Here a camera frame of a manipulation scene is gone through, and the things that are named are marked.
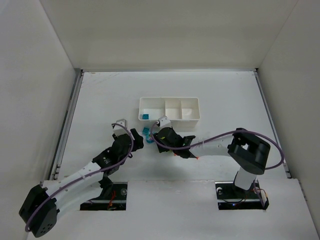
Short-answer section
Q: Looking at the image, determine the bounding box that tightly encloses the teal frog lotus brick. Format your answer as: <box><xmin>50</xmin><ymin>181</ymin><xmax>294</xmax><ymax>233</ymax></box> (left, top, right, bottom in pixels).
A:
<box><xmin>146</xmin><ymin>135</ymin><xmax>154</xmax><ymax>144</ymax></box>

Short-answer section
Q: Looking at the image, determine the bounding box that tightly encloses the teal two-by-two brick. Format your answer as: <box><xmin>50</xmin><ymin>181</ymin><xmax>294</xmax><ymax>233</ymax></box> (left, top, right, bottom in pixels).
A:
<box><xmin>142</xmin><ymin>127</ymin><xmax>150</xmax><ymax>136</ymax></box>

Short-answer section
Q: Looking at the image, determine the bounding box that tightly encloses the teal two-by-four brick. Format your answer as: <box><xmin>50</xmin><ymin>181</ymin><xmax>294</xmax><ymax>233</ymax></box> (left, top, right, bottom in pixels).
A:
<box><xmin>141</xmin><ymin>113</ymin><xmax>149</xmax><ymax>120</ymax></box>

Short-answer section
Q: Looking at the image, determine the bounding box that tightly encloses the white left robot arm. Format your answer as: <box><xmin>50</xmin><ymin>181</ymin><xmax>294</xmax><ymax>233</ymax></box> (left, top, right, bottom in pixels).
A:
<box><xmin>18</xmin><ymin>127</ymin><xmax>144</xmax><ymax>238</ymax></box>

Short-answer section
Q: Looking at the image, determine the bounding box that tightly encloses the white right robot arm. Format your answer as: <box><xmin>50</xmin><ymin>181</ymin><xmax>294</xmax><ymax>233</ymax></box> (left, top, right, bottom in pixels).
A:
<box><xmin>152</xmin><ymin>127</ymin><xmax>271</xmax><ymax>191</ymax></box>

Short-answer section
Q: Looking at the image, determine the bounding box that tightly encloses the white three-compartment plastic bin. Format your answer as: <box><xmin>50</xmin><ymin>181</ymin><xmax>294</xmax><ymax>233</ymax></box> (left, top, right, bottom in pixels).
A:
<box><xmin>138</xmin><ymin>97</ymin><xmax>201</xmax><ymax>128</ymax></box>

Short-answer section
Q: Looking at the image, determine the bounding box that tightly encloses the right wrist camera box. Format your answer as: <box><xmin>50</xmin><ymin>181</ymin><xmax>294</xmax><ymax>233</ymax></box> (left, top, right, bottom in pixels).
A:
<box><xmin>157</xmin><ymin>115</ymin><xmax>172</xmax><ymax>129</ymax></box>

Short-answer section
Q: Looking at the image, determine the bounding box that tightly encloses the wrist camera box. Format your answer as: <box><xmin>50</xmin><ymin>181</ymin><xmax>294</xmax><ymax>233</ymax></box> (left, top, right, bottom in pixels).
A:
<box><xmin>157</xmin><ymin>115</ymin><xmax>172</xmax><ymax>129</ymax></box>
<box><xmin>111</xmin><ymin>118</ymin><xmax>128</xmax><ymax>137</ymax></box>

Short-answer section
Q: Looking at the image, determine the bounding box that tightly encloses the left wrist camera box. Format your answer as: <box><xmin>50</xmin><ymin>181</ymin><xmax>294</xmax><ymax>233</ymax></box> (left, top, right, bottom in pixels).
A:
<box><xmin>111</xmin><ymin>118</ymin><xmax>128</xmax><ymax>137</ymax></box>

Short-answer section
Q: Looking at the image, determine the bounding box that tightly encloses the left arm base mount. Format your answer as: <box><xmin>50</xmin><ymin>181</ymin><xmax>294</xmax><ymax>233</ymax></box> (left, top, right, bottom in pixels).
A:
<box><xmin>80</xmin><ymin>181</ymin><xmax>128</xmax><ymax>211</ymax></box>

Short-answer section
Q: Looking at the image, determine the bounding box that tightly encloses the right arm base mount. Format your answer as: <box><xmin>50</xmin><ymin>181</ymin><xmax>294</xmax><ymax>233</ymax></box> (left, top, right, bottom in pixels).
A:
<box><xmin>215</xmin><ymin>180</ymin><xmax>270</xmax><ymax>211</ymax></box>

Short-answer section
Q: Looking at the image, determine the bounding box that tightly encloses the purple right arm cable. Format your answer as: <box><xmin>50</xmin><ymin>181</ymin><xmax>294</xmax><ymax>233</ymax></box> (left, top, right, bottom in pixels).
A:
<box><xmin>149</xmin><ymin>121</ymin><xmax>286</xmax><ymax>171</ymax></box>

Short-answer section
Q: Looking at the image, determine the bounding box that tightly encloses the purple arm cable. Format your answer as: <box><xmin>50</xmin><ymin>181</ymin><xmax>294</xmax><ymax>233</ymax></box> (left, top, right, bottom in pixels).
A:
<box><xmin>24</xmin><ymin>122</ymin><xmax>135</xmax><ymax>233</ymax></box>
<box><xmin>149</xmin><ymin>121</ymin><xmax>286</xmax><ymax>171</ymax></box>

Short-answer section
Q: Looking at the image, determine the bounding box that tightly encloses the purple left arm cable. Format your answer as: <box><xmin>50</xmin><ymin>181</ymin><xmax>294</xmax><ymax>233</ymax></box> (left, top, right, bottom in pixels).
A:
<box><xmin>24</xmin><ymin>122</ymin><xmax>135</xmax><ymax>233</ymax></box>

